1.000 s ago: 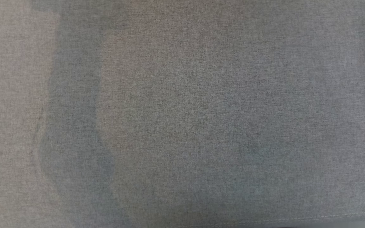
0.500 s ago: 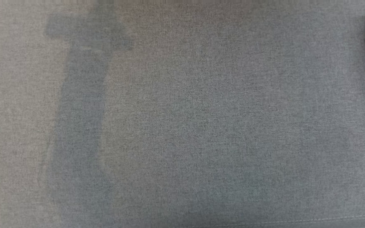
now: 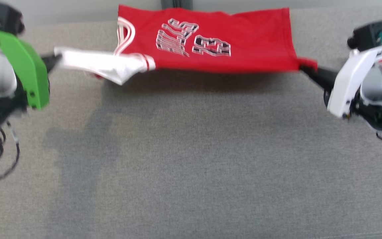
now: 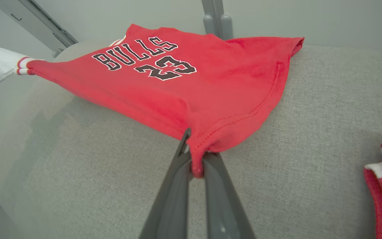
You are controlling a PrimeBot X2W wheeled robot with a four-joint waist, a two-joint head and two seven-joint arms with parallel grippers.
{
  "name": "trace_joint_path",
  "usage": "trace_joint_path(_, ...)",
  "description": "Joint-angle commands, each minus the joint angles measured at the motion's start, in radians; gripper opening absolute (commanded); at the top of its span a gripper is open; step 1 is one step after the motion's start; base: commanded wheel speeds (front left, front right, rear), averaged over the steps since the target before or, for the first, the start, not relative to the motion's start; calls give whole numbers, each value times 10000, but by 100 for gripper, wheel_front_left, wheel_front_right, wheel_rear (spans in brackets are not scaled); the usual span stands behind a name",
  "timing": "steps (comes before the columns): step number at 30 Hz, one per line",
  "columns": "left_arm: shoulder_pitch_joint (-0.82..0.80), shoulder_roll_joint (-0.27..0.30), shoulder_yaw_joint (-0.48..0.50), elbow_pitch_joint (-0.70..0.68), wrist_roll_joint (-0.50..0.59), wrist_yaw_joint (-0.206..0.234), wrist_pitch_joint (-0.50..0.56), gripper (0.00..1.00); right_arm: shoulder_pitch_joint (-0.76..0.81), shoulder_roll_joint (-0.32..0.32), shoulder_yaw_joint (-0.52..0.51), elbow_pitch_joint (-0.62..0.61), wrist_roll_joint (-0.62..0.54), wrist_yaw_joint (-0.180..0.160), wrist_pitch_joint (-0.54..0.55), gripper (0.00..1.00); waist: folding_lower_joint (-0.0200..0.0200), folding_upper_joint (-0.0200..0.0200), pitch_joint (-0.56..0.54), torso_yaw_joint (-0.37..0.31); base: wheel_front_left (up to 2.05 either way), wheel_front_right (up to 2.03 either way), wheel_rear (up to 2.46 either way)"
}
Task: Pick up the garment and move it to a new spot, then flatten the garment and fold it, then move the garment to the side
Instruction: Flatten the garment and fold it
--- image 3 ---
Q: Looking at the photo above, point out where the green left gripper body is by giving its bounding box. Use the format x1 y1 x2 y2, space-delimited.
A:
0 27 51 110

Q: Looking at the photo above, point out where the red basketball jersey white trim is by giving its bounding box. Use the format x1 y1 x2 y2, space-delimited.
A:
54 4 318 86

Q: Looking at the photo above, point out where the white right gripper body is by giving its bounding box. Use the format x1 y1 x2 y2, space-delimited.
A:
324 45 382 119

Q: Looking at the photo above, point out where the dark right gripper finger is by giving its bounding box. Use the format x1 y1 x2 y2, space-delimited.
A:
307 73 337 92
299 65 339 81

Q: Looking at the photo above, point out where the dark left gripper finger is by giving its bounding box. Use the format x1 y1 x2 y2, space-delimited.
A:
42 54 62 64
44 59 60 74

